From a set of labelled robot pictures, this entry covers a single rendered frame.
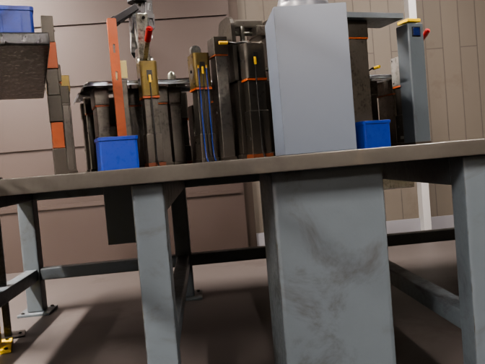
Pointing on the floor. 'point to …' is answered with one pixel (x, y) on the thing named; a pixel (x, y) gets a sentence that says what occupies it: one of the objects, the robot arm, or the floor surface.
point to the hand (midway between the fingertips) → (136, 54)
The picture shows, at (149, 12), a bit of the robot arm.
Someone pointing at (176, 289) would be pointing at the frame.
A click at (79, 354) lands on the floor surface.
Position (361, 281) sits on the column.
